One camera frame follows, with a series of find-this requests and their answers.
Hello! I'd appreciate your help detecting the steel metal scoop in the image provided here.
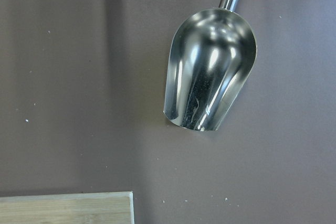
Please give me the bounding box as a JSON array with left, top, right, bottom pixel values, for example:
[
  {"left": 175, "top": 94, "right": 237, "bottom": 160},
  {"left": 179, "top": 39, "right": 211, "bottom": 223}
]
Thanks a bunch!
[{"left": 163, "top": 0, "right": 257, "bottom": 132}]

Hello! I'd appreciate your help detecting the bamboo cutting board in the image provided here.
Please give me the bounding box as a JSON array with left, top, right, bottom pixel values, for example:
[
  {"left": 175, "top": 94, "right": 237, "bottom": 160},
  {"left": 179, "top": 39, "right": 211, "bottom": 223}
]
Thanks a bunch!
[{"left": 1, "top": 191, "right": 134, "bottom": 223}]

